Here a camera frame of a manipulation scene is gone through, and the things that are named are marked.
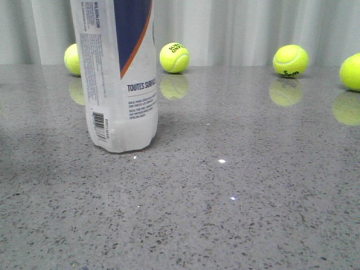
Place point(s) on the white blue tennis ball can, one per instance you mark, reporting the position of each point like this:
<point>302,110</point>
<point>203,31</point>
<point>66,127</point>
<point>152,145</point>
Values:
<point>117,54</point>

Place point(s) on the yellow tennis ball centre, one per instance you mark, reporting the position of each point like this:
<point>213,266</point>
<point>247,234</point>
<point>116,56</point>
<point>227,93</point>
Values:
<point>174,57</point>

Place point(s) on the yellow tennis ball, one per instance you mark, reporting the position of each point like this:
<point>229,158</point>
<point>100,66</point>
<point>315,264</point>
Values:
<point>349,72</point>
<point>290,60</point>
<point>174,57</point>
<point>71,60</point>

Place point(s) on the yellow tennis ball far left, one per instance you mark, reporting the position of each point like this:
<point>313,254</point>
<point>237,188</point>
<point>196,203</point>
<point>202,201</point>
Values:
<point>71,60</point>

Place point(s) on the yellow tennis ball far right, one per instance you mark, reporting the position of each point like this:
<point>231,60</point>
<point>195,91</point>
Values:
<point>349,72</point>

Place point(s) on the pale grey curtain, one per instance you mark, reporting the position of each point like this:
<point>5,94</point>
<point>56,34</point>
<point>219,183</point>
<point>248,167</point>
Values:
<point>233,33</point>

